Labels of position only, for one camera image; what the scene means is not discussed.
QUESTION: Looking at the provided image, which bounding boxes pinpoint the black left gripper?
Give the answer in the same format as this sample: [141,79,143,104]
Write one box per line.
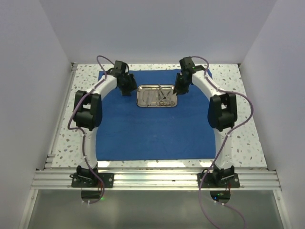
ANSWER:
[119,73,139,96]

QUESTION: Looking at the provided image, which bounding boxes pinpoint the steel forceps clamp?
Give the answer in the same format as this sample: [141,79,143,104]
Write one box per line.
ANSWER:
[156,90,175,106]

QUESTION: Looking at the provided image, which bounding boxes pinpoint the stainless steel instrument tray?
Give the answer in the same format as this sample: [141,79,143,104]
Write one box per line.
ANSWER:
[137,84,178,108]

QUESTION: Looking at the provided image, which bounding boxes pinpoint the steel scalpel handle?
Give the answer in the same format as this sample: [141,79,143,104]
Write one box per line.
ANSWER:
[142,89,150,107]

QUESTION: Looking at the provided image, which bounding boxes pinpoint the steel surgical scissors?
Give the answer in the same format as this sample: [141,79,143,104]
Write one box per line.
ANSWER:
[157,84,170,101]

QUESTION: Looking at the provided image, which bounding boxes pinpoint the steel tweezers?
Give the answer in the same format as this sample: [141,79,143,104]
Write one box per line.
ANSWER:
[146,88,157,107]

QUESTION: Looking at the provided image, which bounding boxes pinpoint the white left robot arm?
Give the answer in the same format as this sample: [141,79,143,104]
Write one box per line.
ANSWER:
[68,61,137,187]

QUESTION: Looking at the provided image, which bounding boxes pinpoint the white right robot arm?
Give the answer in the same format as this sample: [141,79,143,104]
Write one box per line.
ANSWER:
[173,57,237,187]

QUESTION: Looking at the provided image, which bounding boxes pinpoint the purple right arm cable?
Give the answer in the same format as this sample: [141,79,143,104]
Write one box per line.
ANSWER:
[199,56,254,229]

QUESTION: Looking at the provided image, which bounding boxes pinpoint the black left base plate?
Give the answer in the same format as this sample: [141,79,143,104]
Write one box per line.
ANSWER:
[70,173,114,188]

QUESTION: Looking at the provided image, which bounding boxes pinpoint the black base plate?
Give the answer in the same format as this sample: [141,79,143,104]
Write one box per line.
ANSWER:
[197,166,240,188]
[70,173,114,188]

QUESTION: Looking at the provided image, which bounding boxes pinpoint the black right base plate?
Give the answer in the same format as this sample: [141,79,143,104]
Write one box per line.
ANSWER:
[197,166,240,188]

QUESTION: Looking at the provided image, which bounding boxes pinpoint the aluminium frame rail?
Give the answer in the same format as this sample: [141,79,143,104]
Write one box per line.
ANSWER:
[30,167,281,191]

